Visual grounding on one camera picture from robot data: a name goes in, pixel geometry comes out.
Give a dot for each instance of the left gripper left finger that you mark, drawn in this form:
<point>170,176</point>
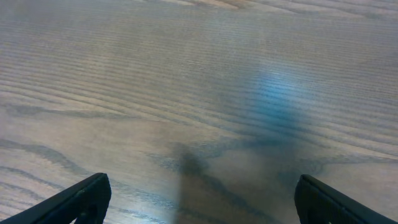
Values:
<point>83,203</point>

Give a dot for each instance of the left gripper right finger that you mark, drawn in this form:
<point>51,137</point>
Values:
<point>318,203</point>

